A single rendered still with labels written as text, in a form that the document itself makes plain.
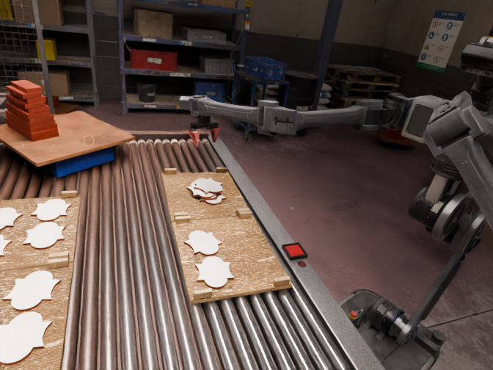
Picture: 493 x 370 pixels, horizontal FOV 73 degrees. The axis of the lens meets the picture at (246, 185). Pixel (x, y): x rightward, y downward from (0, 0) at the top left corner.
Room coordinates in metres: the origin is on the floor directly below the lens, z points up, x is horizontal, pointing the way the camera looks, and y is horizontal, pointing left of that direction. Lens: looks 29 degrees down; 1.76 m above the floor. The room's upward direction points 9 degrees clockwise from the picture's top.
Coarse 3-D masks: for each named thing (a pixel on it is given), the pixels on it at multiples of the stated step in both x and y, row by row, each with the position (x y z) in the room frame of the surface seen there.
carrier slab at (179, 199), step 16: (176, 176) 1.45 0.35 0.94; (192, 176) 1.48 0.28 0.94; (208, 176) 1.50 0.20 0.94; (224, 176) 1.53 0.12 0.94; (176, 192) 1.30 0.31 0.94; (224, 192) 1.37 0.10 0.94; (176, 208) 1.18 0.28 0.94; (192, 208) 1.19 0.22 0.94; (208, 208) 1.21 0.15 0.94; (224, 208) 1.23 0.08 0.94
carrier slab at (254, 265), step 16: (176, 224) 1.07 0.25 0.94; (192, 224) 1.09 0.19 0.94; (208, 224) 1.10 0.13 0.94; (224, 224) 1.12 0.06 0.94; (240, 224) 1.13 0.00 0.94; (256, 224) 1.15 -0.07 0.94; (176, 240) 0.97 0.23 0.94; (224, 240) 1.01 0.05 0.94; (240, 240) 1.03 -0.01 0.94; (256, 240) 1.04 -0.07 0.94; (192, 256) 0.90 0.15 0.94; (208, 256) 0.91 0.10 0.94; (224, 256) 0.92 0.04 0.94; (240, 256) 0.94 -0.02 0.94; (256, 256) 0.95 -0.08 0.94; (272, 256) 0.96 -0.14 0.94; (192, 272) 0.82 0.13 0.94; (240, 272) 0.86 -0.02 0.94; (256, 272) 0.87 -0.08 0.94; (272, 272) 0.88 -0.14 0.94; (192, 288) 0.76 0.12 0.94; (208, 288) 0.77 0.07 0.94; (224, 288) 0.78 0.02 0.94; (240, 288) 0.79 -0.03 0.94; (256, 288) 0.80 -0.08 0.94; (272, 288) 0.81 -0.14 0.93; (192, 304) 0.71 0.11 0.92
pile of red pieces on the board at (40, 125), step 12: (12, 84) 1.47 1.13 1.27; (24, 84) 1.46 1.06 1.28; (12, 96) 1.47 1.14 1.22; (24, 96) 1.40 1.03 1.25; (36, 96) 1.44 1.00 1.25; (12, 108) 1.46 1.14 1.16; (24, 108) 1.39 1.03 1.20; (36, 108) 1.43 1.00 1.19; (48, 108) 1.47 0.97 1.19; (12, 120) 1.48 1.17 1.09; (24, 120) 1.42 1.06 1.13; (36, 120) 1.42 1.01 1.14; (48, 120) 1.46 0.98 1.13; (24, 132) 1.42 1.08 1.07; (36, 132) 1.41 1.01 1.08; (48, 132) 1.45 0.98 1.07
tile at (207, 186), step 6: (198, 180) 1.37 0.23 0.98; (204, 180) 1.37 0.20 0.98; (210, 180) 1.38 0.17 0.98; (198, 186) 1.31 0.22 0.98; (204, 186) 1.31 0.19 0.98; (210, 186) 1.32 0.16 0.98; (216, 186) 1.33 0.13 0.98; (204, 192) 1.28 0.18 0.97; (210, 192) 1.28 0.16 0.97; (216, 192) 1.29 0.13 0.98
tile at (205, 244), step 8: (192, 232) 1.02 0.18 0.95; (200, 232) 1.03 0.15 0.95; (192, 240) 0.97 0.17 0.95; (200, 240) 0.98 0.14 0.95; (208, 240) 0.99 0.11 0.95; (216, 240) 0.99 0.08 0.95; (192, 248) 0.93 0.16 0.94; (200, 248) 0.93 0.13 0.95; (208, 248) 0.94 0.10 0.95; (216, 248) 0.95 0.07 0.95
